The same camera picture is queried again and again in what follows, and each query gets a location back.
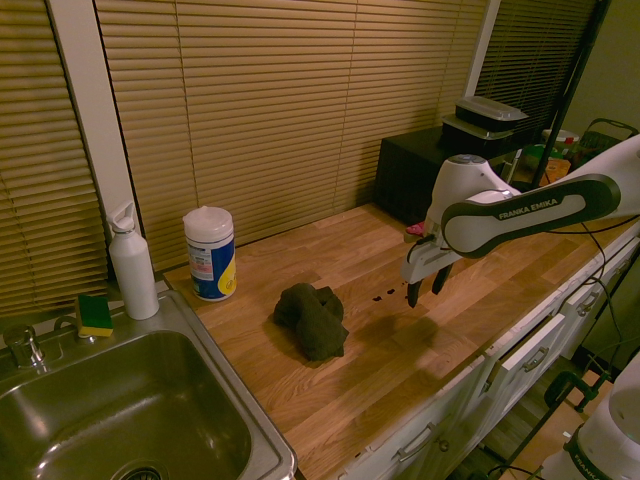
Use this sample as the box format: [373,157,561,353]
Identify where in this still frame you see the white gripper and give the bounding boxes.
[399,238,458,308]

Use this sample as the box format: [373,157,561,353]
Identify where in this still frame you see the dark cloth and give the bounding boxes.
[272,282,350,362]

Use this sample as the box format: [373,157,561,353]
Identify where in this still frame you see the dark liquid spill drops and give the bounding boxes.
[370,281,409,303]

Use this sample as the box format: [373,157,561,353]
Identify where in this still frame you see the white kitchen base cabinets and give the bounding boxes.
[294,219,640,480]

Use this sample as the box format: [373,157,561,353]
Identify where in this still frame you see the black steel microwave oven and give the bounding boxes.
[375,130,522,227]

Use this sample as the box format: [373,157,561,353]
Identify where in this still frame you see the white open drawer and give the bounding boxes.
[498,311,569,372]

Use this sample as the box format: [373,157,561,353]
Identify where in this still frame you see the black lidded food container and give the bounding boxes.
[439,114,516,152]
[454,96,531,134]

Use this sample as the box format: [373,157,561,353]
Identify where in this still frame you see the orange box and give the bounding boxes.
[544,157,572,187]

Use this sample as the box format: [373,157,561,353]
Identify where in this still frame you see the black table clamp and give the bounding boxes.
[543,369,609,414]

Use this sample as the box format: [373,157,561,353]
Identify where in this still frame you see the white plastic tub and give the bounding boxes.
[542,128,582,162]

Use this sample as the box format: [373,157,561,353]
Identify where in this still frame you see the disinfecting wipes canister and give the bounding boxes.
[182,205,238,303]

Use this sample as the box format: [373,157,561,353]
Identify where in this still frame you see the wide beige window blind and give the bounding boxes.
[93,0,490,249]

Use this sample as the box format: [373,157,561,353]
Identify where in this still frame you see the dark shaded window blind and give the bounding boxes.
[474,0,599,139]

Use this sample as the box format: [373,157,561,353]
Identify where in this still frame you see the stainless steel sink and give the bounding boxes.
[0,289,299,480]

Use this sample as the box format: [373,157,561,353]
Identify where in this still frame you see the yellow green sponge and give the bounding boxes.
[75,294,112,340]

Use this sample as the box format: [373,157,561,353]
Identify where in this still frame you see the narrow beige window blind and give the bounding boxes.
[0,0,110,317]

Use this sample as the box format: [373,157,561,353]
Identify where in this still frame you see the chrome sink faucet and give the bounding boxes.
[1,314,77,372]

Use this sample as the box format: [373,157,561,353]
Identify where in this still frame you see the metal drawer pull handle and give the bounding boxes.
[521,346,550,372]

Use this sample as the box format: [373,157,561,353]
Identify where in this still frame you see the metal cabinet bar handle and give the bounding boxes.
[573,293,600,317]
[396,422,437,462]

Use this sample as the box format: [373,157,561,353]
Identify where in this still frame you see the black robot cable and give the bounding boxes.
[547,212,640,361]

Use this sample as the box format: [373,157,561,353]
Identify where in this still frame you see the black wire rack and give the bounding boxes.
[578,117,640,164]

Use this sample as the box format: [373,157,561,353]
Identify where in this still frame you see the black camera stand pole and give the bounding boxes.
[528,0,614,190]

